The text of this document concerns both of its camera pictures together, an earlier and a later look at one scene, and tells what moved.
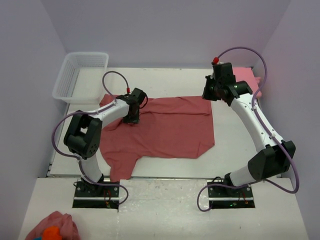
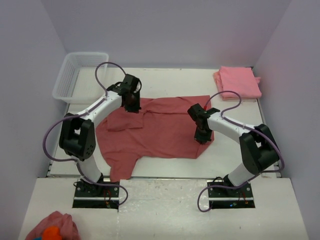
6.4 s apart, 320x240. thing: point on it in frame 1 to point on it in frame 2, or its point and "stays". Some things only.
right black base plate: [225, 197] stays
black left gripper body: [131, 118] to [132, 106]
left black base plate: [93, 196] stays
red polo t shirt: [175, 127] stays
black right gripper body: [207, 90] to [202, 136]
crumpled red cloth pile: [69, 230] stays
